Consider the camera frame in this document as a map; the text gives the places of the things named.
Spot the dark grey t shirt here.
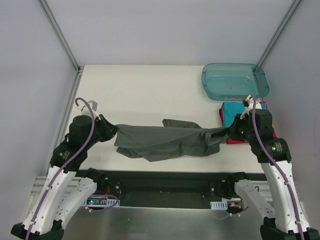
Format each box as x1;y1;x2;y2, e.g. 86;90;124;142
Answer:
114;119;230;162

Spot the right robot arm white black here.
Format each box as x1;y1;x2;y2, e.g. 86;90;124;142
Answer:
225;109;320;240

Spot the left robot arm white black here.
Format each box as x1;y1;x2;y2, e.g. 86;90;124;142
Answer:
10;114;119;240

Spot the folded magenta t shirt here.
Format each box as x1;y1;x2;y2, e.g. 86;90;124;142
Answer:
218;101;277;145

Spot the folded cyan t shirt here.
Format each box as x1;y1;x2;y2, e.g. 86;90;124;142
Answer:
219;102;245;128

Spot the teal transparent plastic bin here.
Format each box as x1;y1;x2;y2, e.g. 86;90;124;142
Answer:
201;63;270;101

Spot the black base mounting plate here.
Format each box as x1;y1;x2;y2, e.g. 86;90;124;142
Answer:
95;170;240;209

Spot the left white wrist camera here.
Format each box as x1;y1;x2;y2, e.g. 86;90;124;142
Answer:
76;100;99;118

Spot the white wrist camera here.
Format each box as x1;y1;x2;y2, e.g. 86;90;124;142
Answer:
76;100;99;118
240;95;262;120

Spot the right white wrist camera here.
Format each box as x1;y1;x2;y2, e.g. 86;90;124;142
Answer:
240;95;262;120

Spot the left aluminium frame post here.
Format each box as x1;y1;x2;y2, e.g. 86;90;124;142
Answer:
37;0;85;74

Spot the aluminium frame post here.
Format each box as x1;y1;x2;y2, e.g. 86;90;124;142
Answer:
256;0;304;67
37;0;85;74

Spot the left white cable duct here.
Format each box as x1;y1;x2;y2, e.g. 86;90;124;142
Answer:
81;198;120;208

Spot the white cable duct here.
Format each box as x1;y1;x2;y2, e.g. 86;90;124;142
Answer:
210;201;228;211
81;198;120;208

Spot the right white cable duct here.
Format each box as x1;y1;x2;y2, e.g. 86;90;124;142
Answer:
210;201;228;211

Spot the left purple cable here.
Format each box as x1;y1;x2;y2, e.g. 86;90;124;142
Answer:
24;97;97;240

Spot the right aluminium frame post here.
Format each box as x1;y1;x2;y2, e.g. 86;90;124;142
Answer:
256;0;304;67

